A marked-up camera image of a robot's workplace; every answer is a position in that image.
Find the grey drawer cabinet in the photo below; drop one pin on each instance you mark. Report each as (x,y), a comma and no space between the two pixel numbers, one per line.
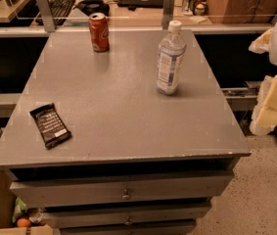
(120,124)

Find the green snack bag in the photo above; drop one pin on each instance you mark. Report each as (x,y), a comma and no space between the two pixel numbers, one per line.
(20,209)

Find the orange fruit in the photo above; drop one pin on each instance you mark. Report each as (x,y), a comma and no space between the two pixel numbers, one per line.
(24,222)

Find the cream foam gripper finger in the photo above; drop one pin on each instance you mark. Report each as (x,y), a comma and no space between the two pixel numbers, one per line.
(264,117)
(261,44)

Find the black laptop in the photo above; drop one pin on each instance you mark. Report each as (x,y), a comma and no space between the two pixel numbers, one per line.
(141,3)

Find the grey metal post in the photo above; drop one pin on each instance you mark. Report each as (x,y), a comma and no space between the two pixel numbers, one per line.
(167,13)
(46,15)

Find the middle grey drawer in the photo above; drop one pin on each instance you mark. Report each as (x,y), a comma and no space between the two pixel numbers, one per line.
(131,214)

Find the top grey drawer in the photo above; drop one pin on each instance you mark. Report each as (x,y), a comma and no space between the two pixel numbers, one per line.
(122,189)

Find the black snack bar wrapper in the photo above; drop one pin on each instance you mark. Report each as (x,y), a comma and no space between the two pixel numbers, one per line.
(51,127)

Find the black keyboard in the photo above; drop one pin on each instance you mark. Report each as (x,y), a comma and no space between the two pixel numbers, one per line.
(60,9)

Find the grey metal post left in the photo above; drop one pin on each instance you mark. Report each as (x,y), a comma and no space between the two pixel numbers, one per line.
(46,15)

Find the grey drawer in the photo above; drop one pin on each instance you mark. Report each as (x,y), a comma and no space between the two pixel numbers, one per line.
(131,214)
(122,189)
(175,227)

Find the clear plastic water bottle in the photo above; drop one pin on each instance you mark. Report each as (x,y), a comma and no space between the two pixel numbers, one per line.
(171,53)

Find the red coke can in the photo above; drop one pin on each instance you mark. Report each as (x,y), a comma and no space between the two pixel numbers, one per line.
(99,31)

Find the grey metal post right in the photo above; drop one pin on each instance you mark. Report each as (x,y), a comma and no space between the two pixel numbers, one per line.
(167,13)

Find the bottom grey drawer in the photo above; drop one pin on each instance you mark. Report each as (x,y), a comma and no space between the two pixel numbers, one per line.
(175,227)

